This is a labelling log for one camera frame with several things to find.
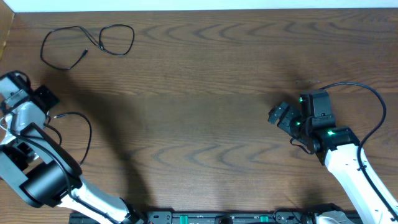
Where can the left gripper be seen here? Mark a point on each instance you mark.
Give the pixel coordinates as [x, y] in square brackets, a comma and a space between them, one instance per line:
[50, 98]

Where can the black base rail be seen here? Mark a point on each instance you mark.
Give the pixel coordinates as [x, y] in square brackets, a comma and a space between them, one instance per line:
[162, 217]

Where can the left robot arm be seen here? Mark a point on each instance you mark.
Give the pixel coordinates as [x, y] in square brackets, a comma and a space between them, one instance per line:
[37, 168]

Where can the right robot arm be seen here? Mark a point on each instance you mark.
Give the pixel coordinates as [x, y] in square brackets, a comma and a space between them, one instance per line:
[313, 129]

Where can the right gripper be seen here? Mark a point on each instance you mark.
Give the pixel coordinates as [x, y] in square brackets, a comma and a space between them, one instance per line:
[284, 123]

